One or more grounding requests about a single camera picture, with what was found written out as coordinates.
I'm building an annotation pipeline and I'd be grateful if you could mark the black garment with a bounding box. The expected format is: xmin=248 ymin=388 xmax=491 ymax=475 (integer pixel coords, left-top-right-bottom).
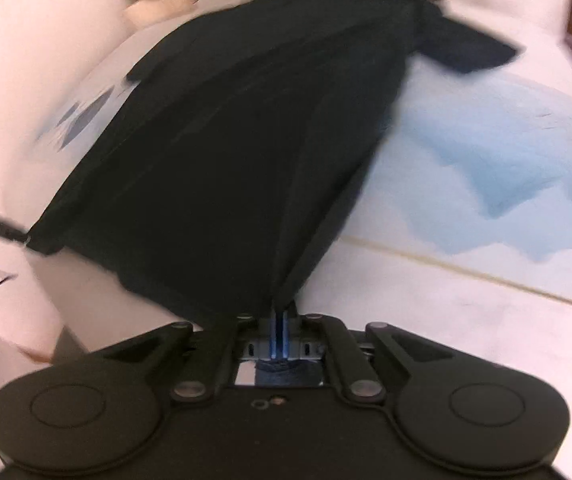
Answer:
xmin=29 ymin=0 xmax=517 ymax=327

